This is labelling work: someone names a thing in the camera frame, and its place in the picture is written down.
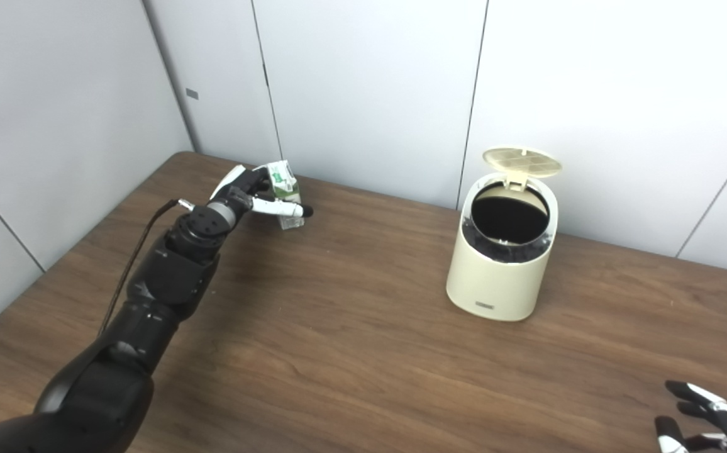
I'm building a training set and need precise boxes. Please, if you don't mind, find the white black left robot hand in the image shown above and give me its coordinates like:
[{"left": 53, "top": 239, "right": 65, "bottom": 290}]
[{"left": 209, "top": 165, "right": 314, "bottom": 221}]

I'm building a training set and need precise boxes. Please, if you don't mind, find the green white milk carton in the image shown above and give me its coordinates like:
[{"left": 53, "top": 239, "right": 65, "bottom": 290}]
[{"left": 257, "top": 160, "right": 304, "bottom": 230}]

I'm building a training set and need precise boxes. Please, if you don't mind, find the cream-colored round bin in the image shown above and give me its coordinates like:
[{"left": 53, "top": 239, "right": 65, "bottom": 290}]
[{"left": 446, "top": 173, "right": 558, "bottom": 322}]

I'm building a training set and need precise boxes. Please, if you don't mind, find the cream round bin lid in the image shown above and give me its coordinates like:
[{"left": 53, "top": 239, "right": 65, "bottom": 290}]
[{"left": 482, "top": 147, "right": 562, "bottom": 189}]

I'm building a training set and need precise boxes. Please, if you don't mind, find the black bin liner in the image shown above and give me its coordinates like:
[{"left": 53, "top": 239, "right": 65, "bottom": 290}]
[{"left": 462, "top": 182, "right": 552, "bottom": 264}]

